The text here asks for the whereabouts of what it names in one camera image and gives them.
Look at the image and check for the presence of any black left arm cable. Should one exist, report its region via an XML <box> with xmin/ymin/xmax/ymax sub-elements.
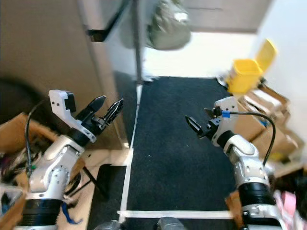
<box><xmin>25</xmin><ymin>98</ymin><xmax>52</xmax><ymax>169</ymax></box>

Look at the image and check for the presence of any yellow rubbish bin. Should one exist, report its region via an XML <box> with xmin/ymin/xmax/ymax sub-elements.
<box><xmin>225</xmin><ymin>38</ymin><xmax>279</xmax><ymax>95</ymax></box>

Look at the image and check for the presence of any grey robot foot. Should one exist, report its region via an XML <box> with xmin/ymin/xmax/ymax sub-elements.
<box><xmin>98</xmin><ymin>220</ymin><xmax>121</xmax><ymax>230</ymax></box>
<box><xmin>156</xmin><ymin>217</ymin><xmax>188</xmax><ymax>230</ymax></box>

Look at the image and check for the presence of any black metal stand leg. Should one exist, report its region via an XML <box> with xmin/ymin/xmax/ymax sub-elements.
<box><xmin>77</xmin><ymin>163</ymin><xmax>111</xmax><ymax>202</ymax></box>

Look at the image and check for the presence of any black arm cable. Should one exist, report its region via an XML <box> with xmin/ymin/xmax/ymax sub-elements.
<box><xmin>233</xmin><ymin>111</ymin><xmax>277</xmax><ymax>167</ymax></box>
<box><xmin>25</xmin><ymin>98</ymin><xmax>52</xmax><ymax>169</ymax></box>

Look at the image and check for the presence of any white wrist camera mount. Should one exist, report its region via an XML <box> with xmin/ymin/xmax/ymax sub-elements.
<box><xmin>213</xmin><ymin>96</ymin><xmax>239</xmax><ymax>147</ymax></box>
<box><xmin>48</xmin><ymin>89</ymin><xmax>94</xmax><ymax>142</ymax></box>

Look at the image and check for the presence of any brown cardboard scrap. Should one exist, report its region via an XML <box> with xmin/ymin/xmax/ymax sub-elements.
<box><xmin>224</xmin><ymin>191</ymin><xmax>245</xmax><ymax>226</ymax></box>

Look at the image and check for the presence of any black floor mat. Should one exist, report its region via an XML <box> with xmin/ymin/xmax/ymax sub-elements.
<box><xmin>115</xmin><ymin>76</ymin><xmax>245</xmax><ymax>214</ymax></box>

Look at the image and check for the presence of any grey green hanging bag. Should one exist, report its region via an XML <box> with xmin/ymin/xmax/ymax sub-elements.
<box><xmin>147</xmin><ymin>0</ymin><xmax>191</xmax><ymax>51</ymax></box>

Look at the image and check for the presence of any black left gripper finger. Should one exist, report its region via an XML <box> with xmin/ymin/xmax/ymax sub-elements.
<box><xmin>79</xmin><ymin>95</ymin><xmax>106</xmax><ymax>121</ymax></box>
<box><xmin>103</xmin><ymin>98</ymin><xmax>124</xmax><ymax>127</ymax></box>

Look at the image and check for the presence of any black tripod stand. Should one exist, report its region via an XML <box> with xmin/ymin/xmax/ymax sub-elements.
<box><xmin>89</xmin><ymin>0</ymin><xmax>147</xmax><ymax>86</ymax></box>

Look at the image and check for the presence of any brown cardboard box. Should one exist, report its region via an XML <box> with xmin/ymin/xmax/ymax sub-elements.
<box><xmin>249</xmin><ymin>115</ymin><xmax>300</xmax><ymax>163</ymax></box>
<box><xmin>245</xmin><ymin>85</ymin><xmax>288</xmax><ymax>118</ymax></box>
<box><xmin>0</xmin><ymin>113</ymin><xmax>64</xmax><ymax>155</ymax></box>

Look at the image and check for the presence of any grey left robot foot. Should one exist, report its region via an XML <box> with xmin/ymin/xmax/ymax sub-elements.
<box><xmin>98</xmin><ymin>220</ymin><xmax>121</xmax><ymax>230</ymax></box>

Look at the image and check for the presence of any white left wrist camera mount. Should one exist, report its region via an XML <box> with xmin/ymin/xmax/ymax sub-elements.
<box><xmin>48</xmin><ymin>89</ymin><xmax>94</xmax><ymax>142</ymax></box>

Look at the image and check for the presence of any white floor tape line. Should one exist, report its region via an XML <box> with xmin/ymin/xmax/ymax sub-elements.
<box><xmin>121</xmin><ymin>84</ymin><xmax>142</xmax><ymax>214</ymax></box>

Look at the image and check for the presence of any grey right robot foot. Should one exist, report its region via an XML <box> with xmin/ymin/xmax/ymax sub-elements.
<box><xmin>156</xmin><ymin>217</ymin><xmax>188</xmax><ymax>230</ymax></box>

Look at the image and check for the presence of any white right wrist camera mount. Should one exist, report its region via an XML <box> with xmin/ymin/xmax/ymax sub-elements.
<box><xmin>213</xmin><ymin>96</ymin><xmax>239</xmax><ymax>147</ymax></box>

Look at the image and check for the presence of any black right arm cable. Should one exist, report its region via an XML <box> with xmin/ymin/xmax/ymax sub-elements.
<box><xmin>233</xmin><ymin>111</ymin><xmax>277</xmax><ymax>167</ymax></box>

